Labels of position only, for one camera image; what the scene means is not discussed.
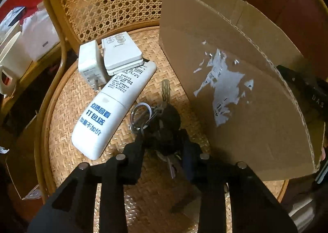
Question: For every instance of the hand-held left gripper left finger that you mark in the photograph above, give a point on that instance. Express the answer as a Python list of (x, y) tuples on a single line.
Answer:
[(133, 156)]

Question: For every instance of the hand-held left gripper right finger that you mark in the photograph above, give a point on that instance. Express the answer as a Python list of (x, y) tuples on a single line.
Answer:
[(191, 161)]

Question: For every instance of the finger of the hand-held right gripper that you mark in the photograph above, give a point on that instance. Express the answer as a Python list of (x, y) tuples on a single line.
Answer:
[(305, 92)]

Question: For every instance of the bunch of keys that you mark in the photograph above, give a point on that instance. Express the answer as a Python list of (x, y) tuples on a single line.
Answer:
[(166, 120)]

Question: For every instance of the long white remote control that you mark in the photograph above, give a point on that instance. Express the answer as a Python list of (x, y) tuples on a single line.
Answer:
[(107, 110)]

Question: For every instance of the cardboard box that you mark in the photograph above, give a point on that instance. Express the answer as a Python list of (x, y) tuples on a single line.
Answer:
[(230, 43)]

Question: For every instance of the small white remote control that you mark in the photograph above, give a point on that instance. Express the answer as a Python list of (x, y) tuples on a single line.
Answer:
[(120, 53)]

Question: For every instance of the white power adapter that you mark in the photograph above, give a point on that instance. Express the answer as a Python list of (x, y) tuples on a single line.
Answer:
[(88, 61)]

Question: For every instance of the person's right hand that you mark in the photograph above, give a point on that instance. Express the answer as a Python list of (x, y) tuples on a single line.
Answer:
[(323, 153)]

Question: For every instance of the brown cardboard carton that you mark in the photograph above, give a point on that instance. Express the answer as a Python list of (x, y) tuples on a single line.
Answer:
[(15, 151)]

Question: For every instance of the wooden side table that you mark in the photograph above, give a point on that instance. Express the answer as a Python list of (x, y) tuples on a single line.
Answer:
[(43, 66)]

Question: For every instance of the cream ceramic mug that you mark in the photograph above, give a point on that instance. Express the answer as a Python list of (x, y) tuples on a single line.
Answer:
[(12, 63)]

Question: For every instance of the white tissue box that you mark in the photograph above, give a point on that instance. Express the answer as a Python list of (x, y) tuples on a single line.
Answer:
[(38, 35)]

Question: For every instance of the blue white patterned box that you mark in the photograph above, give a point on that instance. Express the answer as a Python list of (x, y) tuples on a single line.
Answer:
[(15, 14)]

